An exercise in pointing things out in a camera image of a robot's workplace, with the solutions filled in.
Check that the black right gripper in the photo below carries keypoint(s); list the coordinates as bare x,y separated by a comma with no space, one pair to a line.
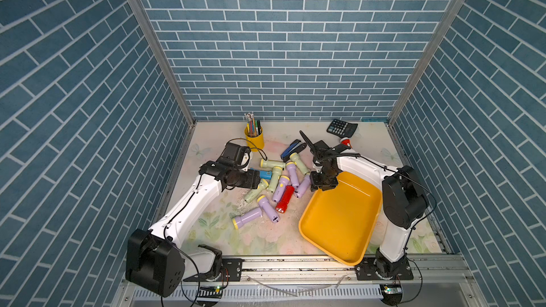
314,182

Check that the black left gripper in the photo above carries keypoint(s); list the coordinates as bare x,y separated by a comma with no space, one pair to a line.
252,179

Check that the purple flashlight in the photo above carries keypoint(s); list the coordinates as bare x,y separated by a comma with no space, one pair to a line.
265,205
283,182
303,187
241,220
292,172

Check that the green flashlight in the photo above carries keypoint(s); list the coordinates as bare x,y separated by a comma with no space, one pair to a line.
254,193
275,177
295,157

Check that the yellow plastic storage tray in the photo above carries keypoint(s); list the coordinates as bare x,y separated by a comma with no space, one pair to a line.
340,222

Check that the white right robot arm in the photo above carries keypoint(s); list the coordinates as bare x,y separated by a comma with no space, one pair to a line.
404,199

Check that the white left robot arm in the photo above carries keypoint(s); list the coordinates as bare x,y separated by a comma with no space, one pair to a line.
155,259

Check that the blue black stapler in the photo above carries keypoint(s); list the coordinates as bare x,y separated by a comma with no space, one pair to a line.
296,146

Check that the black desk calculator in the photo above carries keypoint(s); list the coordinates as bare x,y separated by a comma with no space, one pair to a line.
342,129

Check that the yellow pen holder cup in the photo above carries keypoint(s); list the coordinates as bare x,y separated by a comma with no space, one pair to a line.
254,142

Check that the blue flashlight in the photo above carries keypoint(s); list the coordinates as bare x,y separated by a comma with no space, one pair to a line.
266,175

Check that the green flashlight horizontal top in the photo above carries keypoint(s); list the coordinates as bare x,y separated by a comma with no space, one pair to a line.
270,164

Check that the red flashlight centre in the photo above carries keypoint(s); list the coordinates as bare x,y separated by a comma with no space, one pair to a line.
282,205

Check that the pens in cup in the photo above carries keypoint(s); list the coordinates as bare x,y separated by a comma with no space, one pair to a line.
253,125

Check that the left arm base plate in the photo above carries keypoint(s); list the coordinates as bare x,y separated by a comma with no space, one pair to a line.
232,267

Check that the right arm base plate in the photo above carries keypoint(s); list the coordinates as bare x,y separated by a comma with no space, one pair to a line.
379,268

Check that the aluminium front rail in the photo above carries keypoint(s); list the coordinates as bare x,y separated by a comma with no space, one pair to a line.
428,280

